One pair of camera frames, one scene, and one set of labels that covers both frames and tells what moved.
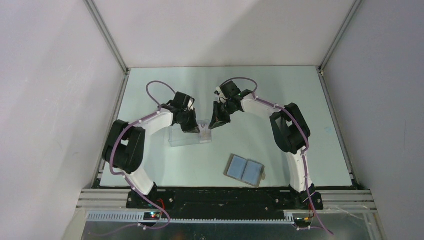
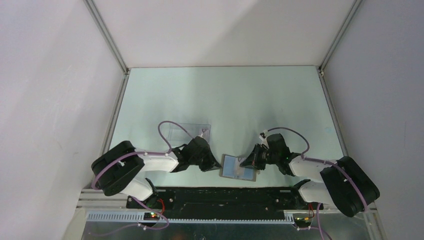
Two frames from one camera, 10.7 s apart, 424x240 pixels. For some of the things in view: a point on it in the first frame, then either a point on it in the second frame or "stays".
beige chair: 75,229 stays
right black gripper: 218,120 -> 253,160
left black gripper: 193,127 -> 211,163
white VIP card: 205,136 -> 239,171
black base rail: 223,202 stays
